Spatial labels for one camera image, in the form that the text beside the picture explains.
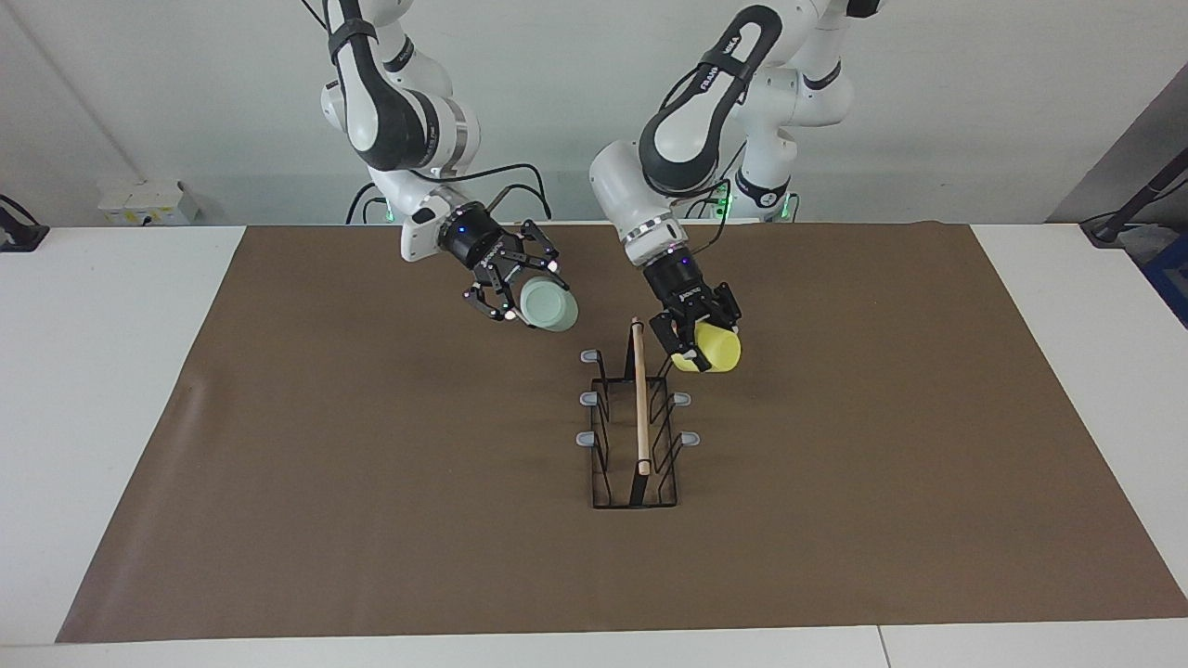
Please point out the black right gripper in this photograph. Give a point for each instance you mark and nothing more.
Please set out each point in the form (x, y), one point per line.
(469, 241)

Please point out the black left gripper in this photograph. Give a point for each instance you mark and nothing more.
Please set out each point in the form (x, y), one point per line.
(677, 283)

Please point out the yellow plastic cup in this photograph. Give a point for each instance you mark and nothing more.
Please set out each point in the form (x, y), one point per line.
(715, 353)

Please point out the green plastic cup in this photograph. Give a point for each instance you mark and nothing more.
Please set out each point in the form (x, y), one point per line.
(552, 311)

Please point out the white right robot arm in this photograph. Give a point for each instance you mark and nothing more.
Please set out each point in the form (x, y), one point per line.
(390, 111)

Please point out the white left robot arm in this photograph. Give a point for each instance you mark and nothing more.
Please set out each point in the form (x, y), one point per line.
(687, 130)

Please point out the brown table mat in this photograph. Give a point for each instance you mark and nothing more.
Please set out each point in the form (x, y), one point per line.
(371, 538)

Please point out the black stand pole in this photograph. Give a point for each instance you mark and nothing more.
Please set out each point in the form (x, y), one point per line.
(1109, 227)

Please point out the blue crate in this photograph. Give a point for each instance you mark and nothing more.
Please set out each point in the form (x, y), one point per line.
(1171, 278)

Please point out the black table clamp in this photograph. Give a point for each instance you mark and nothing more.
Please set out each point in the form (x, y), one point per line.
(19, 237)

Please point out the white wall socket box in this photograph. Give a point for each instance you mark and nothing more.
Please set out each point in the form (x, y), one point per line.
(148, 202)

